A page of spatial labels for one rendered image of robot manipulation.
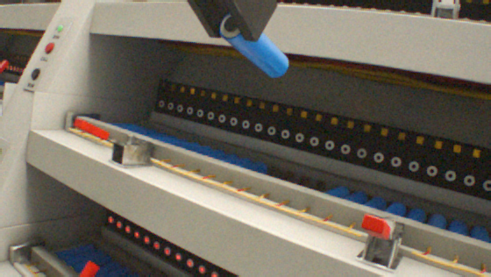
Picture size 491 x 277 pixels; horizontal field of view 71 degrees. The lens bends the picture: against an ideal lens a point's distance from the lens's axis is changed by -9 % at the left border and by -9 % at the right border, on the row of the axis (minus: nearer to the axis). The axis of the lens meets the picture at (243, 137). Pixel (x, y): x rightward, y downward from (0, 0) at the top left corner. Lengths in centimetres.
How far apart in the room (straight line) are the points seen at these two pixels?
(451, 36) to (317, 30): 11
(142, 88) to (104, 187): 28
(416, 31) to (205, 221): 23
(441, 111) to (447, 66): 19
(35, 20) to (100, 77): 19
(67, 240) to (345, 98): 47
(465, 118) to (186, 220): 35
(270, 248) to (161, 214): 11
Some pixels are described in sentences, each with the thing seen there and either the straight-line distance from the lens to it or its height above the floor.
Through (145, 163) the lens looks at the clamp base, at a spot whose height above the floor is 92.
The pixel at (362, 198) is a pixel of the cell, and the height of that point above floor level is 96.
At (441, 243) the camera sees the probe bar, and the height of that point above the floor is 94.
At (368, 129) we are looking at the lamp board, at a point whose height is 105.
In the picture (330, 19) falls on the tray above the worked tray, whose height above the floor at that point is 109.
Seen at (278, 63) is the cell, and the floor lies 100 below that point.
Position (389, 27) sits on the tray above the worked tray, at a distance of 33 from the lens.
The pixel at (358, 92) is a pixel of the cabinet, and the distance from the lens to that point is 53.
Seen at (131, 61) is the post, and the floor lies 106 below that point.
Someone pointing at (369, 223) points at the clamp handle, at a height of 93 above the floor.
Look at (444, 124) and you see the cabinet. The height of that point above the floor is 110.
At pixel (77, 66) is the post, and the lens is 57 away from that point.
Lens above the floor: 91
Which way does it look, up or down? 11 degrees up
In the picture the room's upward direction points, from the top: 22 degrees clockwise
